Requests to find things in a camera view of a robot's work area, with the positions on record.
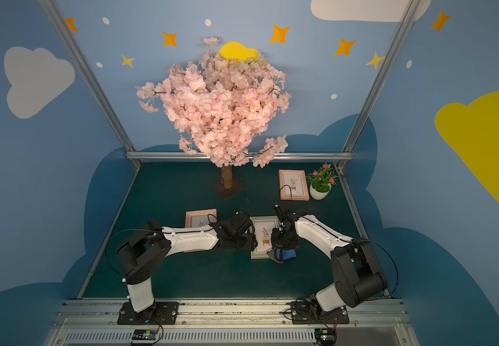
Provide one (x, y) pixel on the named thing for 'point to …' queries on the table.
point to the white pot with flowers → (321, 181)
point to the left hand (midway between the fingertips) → (254, 241)
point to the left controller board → (144, 334)
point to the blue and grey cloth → (281, 254)
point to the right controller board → (325, 336)
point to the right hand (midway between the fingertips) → (279, 243)
